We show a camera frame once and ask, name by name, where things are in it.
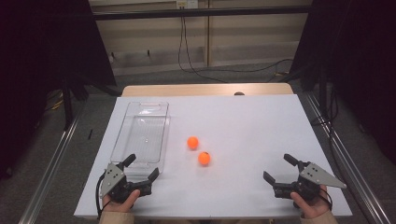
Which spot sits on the person's left hand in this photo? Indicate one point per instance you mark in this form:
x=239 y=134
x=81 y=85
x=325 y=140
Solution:
x=120 y=206

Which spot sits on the clear plastic tray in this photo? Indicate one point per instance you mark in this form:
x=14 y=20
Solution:
x=143 y=133

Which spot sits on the black metal stand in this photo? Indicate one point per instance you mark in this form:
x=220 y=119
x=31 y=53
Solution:
x=67 y=105

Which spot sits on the person's right hand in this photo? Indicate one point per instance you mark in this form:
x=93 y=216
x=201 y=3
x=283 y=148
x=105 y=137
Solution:
x=313 y=207

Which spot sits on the black curtain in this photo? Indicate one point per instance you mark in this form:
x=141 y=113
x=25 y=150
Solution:
x=40 y=62
x=358 y=62

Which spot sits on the orange table tennis ball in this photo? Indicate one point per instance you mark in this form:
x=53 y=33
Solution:
x=192 y=142
x=204 y=158

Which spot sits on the white wall power outlet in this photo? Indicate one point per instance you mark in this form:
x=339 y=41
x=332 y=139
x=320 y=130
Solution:
x=186 y=3

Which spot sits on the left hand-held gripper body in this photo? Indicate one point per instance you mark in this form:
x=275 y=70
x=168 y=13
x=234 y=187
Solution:
x=116 y=183

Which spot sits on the small black floor object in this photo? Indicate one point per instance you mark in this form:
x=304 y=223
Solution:
x=90 y=134

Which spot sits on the silver metal floor rail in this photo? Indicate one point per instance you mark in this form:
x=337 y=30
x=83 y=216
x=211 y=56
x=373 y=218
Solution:
x=49 y=168
x=348 y=168

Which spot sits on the black horizontal metal bar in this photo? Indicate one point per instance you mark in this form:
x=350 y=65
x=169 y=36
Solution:
x=202 y=12

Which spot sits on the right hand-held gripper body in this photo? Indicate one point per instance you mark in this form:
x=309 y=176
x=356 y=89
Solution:
x=314 y=180

